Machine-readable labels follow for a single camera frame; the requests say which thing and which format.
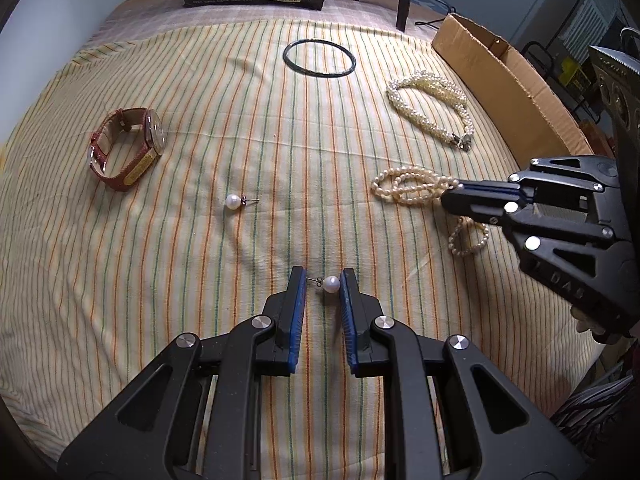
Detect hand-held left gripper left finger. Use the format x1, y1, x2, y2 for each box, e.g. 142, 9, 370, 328
57, 266, 307, 480

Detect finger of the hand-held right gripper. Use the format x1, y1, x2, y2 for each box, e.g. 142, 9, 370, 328
441, 197, 629, 282
441, 156, 622, 202

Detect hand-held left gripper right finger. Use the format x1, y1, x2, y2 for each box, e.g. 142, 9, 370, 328
338, 268, 587, 480

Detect single-strand pearl necklace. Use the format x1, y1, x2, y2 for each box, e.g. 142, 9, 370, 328
371, 166, 490, 259

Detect striped yellow bed sheet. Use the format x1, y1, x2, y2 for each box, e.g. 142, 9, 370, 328
0, 0, 608, 468

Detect brown cardboard box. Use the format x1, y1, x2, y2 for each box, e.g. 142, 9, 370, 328
431, 13, 596, 167

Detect dark patterned cloth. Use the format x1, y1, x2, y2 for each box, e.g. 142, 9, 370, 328
549, 372, 636, 458

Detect multi-strand pearl bracelet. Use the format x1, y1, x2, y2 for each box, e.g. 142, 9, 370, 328
386, 71, 475, 153

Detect black wire rack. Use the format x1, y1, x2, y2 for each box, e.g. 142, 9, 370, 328
521, 0, 631, 126

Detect black cable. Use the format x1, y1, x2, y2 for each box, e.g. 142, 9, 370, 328
413, 7, 457, 29

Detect black cord necklace ring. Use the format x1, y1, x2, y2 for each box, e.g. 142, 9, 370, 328
282, 38, 357, 79

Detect red leather strap wristwatch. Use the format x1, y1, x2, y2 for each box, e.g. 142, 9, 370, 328
88, 107, 165, 193

